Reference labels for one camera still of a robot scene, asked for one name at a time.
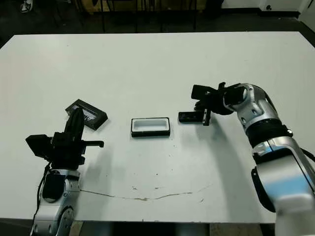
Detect black box lid silver strip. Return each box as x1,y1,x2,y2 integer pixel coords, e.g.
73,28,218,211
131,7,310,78
65,99,109,131

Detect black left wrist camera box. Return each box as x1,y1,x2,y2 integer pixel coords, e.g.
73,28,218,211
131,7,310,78
25,134,54,158

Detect black phone-like camera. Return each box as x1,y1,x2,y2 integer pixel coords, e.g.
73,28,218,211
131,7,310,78
178,112,205,123

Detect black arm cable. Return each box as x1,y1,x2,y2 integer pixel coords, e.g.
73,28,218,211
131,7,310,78
299,147,315,160
36,163,50,214

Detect black box base white lining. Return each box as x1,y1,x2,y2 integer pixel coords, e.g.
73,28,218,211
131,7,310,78
130,117,171,138

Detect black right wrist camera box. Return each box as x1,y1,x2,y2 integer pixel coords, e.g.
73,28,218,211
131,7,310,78
191,85,211,101

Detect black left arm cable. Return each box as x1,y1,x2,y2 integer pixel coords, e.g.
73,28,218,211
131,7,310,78
36,163,50,214

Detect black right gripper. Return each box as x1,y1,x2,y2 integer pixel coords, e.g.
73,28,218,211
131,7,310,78
194,83,233,126

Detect black mesh chair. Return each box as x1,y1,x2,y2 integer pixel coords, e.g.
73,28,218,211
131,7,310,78
100,0,138,33

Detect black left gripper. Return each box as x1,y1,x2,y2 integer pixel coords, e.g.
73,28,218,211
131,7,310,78
50,108,104,171

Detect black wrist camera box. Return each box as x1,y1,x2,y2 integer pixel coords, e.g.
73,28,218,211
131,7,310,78
191,85,211,101
25,134,54,158

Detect white door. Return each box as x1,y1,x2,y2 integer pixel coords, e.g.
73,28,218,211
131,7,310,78
297,0,315,25

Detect white black sneaker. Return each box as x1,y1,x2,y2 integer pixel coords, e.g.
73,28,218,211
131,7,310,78
21,0,33,13

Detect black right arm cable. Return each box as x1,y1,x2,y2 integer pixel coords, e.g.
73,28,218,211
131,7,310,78
299,147,315,160

